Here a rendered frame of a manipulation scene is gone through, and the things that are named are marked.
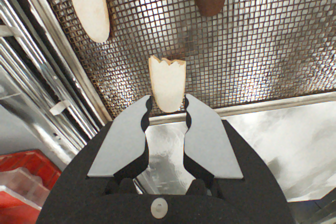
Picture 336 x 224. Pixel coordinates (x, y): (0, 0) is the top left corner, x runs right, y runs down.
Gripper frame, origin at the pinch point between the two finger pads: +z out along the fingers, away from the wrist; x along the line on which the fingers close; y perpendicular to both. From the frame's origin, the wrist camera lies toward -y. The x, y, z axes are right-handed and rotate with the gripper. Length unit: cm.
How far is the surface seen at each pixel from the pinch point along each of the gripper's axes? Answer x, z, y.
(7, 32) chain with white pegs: -23.8, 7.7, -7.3
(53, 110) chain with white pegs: -22.0, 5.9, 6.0
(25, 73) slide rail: -25.2, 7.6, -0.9
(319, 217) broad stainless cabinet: 172, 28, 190
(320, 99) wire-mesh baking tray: 24.1, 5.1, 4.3
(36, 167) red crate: -37.2, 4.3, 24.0
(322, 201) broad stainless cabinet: 166, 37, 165
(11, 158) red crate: -44.0, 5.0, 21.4
